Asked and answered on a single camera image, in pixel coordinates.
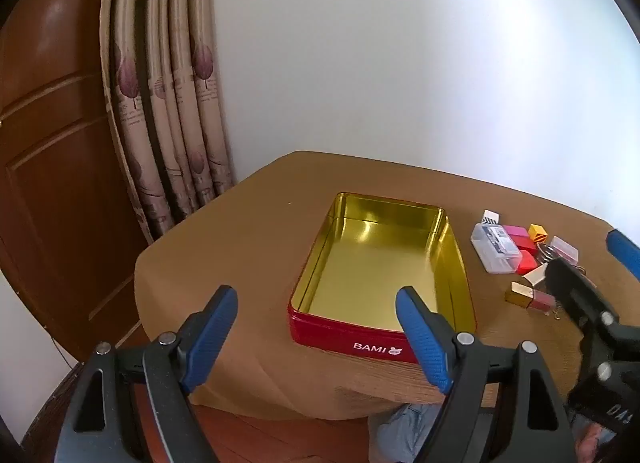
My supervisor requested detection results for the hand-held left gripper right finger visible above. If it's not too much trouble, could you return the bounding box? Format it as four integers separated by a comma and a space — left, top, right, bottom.
395, 285, 581, 463

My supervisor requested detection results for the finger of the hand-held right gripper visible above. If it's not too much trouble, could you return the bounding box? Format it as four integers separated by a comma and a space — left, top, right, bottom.
606, 229, 640, 281
544, 258, 621, 339

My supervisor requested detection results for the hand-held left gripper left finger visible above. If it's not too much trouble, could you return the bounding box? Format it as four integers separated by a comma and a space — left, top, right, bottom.
54, 284, 239, 463

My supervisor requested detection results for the cream white block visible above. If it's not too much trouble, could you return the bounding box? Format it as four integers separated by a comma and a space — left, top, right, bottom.
522, 263, 551, 287

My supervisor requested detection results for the clear pink plastic box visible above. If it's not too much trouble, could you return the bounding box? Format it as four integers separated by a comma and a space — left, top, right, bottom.
549, 236, 580, 262

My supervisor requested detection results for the red tin box gold inside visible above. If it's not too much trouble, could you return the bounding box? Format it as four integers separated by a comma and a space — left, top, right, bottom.
287, 192, 477, 364

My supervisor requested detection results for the clear plastic case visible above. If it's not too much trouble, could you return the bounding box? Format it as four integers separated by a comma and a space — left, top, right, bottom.
470, 224, 521, 275

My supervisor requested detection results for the person's jeans leg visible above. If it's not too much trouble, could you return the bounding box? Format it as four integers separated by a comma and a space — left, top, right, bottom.
367, 403, 451, 463

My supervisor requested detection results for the beige floral curtain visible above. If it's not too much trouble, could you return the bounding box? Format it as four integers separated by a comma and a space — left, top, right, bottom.
100, 0, 236, 244

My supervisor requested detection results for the brown wooden door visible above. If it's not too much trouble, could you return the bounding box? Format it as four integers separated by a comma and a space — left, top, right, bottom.
0, 0, 156, 361

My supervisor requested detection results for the thin black cable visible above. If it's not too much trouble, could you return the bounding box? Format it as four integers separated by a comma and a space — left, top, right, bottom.
46, 332, 82, 370

